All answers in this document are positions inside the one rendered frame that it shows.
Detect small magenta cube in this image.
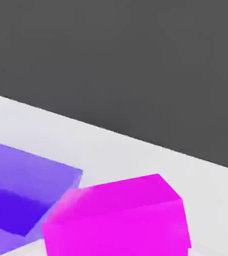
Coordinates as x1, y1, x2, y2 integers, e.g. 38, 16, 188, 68
41, 173, 192, 256

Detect large purple box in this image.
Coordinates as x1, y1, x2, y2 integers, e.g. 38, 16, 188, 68
0, 139, 84, 256

